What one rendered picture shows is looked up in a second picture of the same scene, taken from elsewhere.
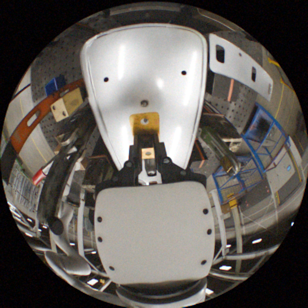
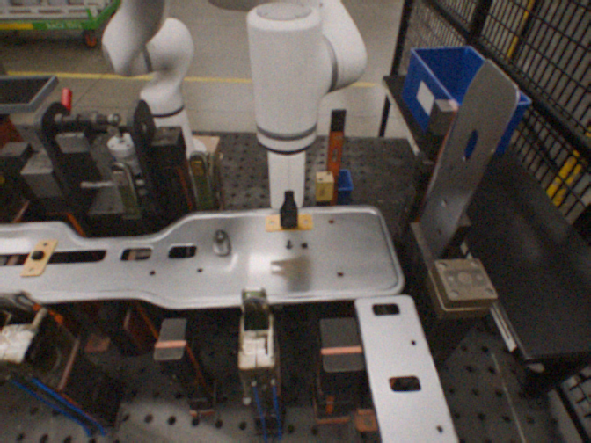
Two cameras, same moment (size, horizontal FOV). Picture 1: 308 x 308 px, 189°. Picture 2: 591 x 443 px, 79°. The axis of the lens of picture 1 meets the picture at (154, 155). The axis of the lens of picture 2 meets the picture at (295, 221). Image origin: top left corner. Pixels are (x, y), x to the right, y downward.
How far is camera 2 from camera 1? 57 cm
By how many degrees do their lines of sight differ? 65
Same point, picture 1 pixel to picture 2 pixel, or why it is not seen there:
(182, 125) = (276, 280)
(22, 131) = (337, 142)
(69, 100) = (326, 187)
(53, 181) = not seen: hidden behind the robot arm
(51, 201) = not seen: hidden behind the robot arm
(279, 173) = not seen: outside the picture
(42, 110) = (333, 163)
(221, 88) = (335, 331)
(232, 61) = (388, 328)
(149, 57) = (350, 249)
